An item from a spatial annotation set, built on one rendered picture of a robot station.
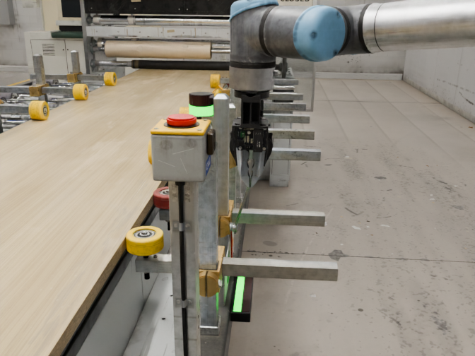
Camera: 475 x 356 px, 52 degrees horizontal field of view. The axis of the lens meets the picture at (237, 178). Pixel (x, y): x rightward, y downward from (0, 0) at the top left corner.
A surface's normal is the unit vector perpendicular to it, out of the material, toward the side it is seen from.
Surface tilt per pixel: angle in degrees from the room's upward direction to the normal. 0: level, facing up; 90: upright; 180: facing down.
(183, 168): 90
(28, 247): 0
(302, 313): 0
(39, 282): 0
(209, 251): 90
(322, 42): 90
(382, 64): 90
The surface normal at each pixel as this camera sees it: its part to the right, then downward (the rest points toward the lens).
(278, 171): -0.07, 0.33
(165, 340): 0.01, -0.94
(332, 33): 0.66, 0.26
